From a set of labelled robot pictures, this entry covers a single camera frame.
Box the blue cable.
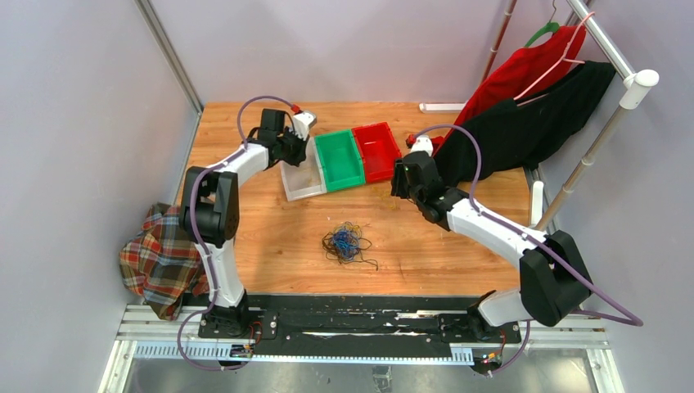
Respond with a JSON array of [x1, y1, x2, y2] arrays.
[[331, 228, 362, 259]]

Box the brown cable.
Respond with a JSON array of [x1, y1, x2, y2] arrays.
[[321, 221, 380, 271]]

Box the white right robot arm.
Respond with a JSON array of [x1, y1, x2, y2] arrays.
[[391, 151, 593, 341]]

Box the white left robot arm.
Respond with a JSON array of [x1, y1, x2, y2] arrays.
[[179, 107, 317, 338]]

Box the white translucent plastic bin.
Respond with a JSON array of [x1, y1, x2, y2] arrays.
[[280, 139, 327, 201]]

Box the red plastic bin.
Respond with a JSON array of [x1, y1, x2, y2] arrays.
[[352, 122, 401, 183]]

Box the green plastic bin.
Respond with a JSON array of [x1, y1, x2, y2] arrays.
[[315, 129, 366, 192]]

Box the black shirt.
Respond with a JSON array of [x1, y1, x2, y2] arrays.
[[457, 61, 615, 180]]

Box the pink hanger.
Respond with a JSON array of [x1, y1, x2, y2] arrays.
[[513, 11, 595, 101]]

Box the red shirt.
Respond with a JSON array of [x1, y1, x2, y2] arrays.
[[455, 26, 586, 152]]

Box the plaid cloth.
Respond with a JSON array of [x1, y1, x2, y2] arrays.
[[119, 203, 210, 321]]

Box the green hanger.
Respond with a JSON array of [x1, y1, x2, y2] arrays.
[[525, 0, 561, 47]]

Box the silver clothes rack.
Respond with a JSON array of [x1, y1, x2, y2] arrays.
[[476, 0, 660, 234]]

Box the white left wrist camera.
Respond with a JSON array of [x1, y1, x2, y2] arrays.
[[291, 111, 318, 141]]

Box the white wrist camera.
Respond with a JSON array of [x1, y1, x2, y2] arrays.
[[410, 135, 434, 156], [291, 111, 318, 141]]

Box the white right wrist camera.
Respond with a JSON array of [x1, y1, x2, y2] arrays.
[[410, 135, 434, 156]]

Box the yellow cable scraps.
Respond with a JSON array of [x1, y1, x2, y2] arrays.
[[373, 187, 400, 211]]

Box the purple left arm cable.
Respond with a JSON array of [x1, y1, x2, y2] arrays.
[[176, 95, 300, 373]]

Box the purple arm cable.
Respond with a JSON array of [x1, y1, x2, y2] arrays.
[[414, 124, 644, 377], [176, 95, 300, 373]]

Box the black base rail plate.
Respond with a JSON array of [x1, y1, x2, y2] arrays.
[[198, 294, 521, 362]]

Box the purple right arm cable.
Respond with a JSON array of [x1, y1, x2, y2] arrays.
[[414, 124, 644, 377]]

